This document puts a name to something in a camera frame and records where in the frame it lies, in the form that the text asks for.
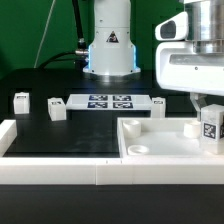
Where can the white U-shaped fence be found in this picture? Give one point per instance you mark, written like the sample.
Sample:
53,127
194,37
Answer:
105,171

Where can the white marker base plate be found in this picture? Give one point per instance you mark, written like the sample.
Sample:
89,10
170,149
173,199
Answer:
108,102

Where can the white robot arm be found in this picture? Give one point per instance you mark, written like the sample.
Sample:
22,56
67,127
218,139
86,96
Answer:
112,55

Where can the white square tabletop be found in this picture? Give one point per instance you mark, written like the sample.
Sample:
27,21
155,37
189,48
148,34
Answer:
166,137

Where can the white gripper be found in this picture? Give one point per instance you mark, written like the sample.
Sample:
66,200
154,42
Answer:
190,56

